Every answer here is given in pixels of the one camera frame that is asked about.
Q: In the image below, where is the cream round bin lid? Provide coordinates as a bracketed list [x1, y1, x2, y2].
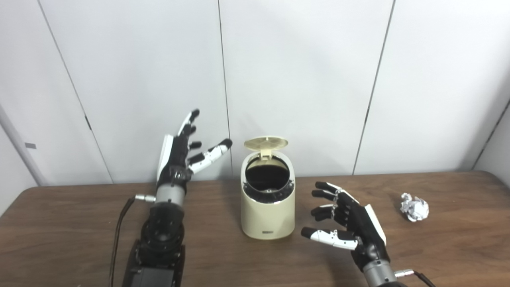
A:
[244, 136, 289, 161]

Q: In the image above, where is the white paper ball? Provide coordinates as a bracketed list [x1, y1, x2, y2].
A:
[400, 193, 430, 222]

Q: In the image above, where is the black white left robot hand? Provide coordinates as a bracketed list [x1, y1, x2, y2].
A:
[156, 109, 233, 193]

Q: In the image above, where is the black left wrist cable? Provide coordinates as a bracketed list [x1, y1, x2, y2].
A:
[108, 194, 157, 287]

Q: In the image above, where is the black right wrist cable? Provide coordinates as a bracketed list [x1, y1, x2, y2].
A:
[394, 269, 437, 287]

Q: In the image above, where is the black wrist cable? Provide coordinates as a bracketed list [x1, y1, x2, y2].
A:
[394, 269, 437, 287]
[108, 194, 157, 287]

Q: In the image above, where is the cream-colored round bin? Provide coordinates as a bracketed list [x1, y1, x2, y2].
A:
[240, 151, 296, 240]

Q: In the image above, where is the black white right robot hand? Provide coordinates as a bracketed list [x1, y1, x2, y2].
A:
[301, 181, 390, 272]

